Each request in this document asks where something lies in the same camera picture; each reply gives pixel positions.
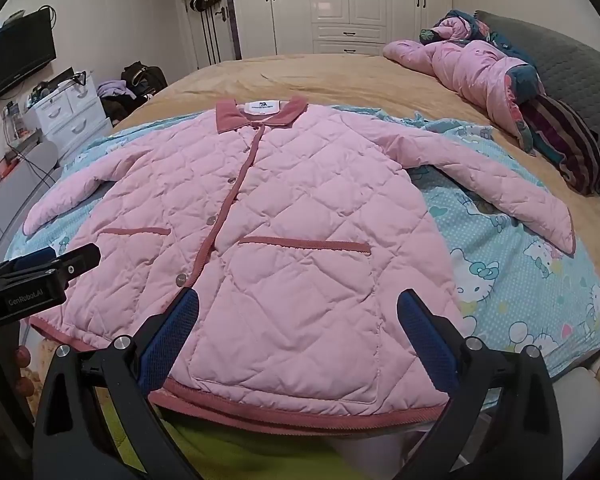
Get white drawer chest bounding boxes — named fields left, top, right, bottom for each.
left=27, top=77, right=113, bottom=158

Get grey cabinet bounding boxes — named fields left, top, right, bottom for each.
left=0, top=141, right=62, bottom=226

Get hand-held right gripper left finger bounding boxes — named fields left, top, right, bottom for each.
left=32, top=287, right=203, bottom=480

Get white door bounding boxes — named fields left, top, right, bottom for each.
left=172, top=0, right=242, bottom=68

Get bed with tan sheet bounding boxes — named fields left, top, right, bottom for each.
left=95, top=52, right=600, bottom=376

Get pink quilted jacket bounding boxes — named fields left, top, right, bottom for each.
left=22, top=94, right=576, bottom=423

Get purple clothes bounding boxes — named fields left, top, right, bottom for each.
left=97, top=79, right=136, bottom=99

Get pile of pink quilted clothes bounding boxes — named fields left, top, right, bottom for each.
left=382, top=9, right=548, bottom=153

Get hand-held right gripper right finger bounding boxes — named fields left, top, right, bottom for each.
left=396, top=287, right=568, bottom=480

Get grey quilted headboard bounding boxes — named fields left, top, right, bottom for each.
left=475, top=10, right=600, bottom=161

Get person's green clothing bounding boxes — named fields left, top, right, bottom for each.
left=100, top=385, right=363, bottom=480

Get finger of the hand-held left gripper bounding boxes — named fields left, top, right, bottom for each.
left=54, top=243, right=101, bottom=282
left=0, top=247, right=57, bottom=279

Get dark striped pillow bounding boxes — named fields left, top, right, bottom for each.
left=522, top=95, right=600, bottom=196

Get black cable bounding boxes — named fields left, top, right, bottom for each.
left=7, top=142, right=58, bottom=188

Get dark clothes pile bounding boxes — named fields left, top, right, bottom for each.
left=100, top=94, right=146, bottom=122

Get blue cartoon print blanket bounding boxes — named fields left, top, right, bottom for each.
left=2, top=105, right=600, bottom=396

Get black television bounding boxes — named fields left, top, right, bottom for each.
left=0, top=7, right=57, bottom=108

